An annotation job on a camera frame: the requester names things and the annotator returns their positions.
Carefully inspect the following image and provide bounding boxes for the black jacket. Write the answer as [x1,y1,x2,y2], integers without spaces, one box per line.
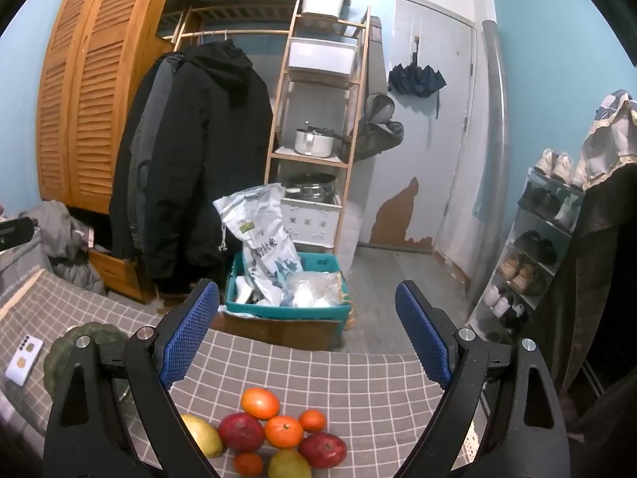
[108,52,165,261]

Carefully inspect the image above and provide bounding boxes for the small orange tangerine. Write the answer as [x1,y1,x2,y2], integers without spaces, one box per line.
[299,409,328,433]
[233,452,264,477]

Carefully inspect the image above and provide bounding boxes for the small white storage bin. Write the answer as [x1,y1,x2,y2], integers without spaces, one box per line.
[301,0,347,17]

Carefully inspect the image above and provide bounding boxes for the large brown cardboard box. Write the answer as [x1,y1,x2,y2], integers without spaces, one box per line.
[221,309,350,352]

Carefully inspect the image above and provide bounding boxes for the grey clothes pile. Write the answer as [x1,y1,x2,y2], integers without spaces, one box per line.
[32,200,108,296]

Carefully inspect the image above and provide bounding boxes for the white shoe rack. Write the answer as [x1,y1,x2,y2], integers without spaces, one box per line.
[465,166,586,345]

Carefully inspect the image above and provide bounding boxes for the wooden drawer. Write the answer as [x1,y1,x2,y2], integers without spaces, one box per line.
[88,248,155,306]

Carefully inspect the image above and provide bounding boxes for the yellow pear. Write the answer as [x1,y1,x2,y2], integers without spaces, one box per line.
[267,449,313,478]
[180,413,225,459]

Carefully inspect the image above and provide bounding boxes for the red apple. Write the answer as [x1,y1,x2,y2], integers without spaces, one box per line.
[297,432,348,470]
[217,412,266,454]

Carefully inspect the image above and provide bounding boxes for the white patterned basket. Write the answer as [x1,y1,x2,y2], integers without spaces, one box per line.
[281,196,342,249]

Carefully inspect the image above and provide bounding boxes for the wooden clothes rack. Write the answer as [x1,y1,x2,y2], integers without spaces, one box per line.
[154,2,304,47]

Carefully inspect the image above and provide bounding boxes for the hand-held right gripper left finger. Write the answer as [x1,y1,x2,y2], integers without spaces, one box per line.
[44,279,222,478]

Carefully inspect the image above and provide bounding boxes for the wooden ladder shelf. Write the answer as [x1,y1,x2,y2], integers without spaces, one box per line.
[263,0,372,256]

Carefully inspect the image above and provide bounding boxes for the dark green scalloped plate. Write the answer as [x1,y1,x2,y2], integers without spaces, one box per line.
[44,323,133,404]

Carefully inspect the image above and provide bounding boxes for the patterned frilled garment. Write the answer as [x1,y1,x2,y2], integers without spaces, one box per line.
[582,89,637,191]

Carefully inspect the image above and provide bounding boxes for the steel cooking pot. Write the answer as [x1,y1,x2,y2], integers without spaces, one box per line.
[294,127,336,157]
[285,172,337,204]

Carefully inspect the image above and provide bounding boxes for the dark blue folded umbrella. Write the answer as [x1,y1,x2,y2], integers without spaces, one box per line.
[387,62,447,121]

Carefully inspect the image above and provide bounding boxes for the white smartphone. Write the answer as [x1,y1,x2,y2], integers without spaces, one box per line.
[6,336,45,385]

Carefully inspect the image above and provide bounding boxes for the clear plastic bag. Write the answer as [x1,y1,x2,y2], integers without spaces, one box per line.
[290,271,345,308]

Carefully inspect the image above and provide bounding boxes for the grey checked tablecloth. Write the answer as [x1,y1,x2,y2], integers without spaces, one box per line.
[0,269,479,478]

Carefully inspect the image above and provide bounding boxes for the dark brown hanging coat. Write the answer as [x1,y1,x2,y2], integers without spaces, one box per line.
[546,161,637,440]

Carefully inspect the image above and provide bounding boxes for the teal plastic crate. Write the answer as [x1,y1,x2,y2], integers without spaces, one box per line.
[224,251,354,322]

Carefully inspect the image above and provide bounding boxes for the pale blue door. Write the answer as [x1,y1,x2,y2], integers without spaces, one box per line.
[358,0,477,256]

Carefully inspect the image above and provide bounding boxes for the grey hanging bag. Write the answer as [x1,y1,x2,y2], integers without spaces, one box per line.
[347,93,405,163]

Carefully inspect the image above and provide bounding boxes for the grey metal pipe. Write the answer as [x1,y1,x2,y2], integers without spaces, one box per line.
[467,19,510,310]

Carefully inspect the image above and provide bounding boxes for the wooden louvred wardrobe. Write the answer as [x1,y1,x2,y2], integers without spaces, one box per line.
[35,0,182,215]

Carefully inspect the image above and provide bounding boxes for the wide white storage bin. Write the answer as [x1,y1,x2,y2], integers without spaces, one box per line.
[288,37,360,75]

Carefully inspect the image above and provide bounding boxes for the grey fabric storage box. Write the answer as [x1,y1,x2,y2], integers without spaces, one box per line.
[0,238,57,310]

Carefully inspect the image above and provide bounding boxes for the group of shoes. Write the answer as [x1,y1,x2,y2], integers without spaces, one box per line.
[485,148,589,330]

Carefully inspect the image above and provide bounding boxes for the white printed rice bag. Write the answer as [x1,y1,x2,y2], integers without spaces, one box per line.
[212,182,304,306]

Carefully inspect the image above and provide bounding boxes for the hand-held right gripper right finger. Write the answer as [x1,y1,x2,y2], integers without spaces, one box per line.
[395,280,571,478]

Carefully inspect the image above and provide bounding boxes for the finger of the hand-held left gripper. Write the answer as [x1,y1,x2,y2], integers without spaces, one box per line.
[0,216,35,251]

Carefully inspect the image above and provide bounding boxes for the black hooded coat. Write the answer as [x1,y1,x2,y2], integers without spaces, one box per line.
[143,39,276,280]

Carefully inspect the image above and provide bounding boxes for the grey padded jacket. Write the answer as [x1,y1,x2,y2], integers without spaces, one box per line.
[127,55,186,260]

